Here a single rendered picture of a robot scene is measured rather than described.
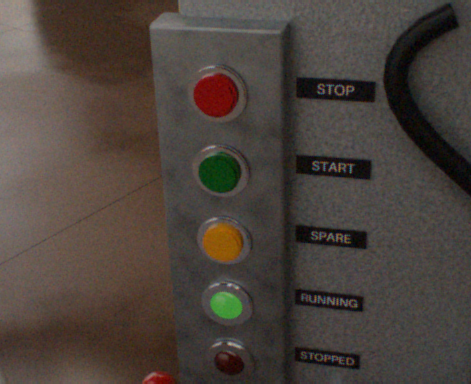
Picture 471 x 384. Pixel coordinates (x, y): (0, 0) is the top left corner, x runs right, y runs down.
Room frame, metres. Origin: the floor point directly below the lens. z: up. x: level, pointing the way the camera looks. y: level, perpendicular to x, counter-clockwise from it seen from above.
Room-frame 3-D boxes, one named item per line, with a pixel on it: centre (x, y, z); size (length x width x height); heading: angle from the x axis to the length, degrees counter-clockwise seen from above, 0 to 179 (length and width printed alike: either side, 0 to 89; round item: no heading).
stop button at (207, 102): (0.43, 0.01, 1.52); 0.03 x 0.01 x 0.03; 75
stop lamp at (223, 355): (0.44, 0.01, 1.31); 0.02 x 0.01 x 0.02; 75
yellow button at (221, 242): (0.43, 0.01, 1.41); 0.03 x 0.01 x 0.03; 75
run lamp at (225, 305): (0.44, 0.01, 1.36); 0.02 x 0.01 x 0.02; 75
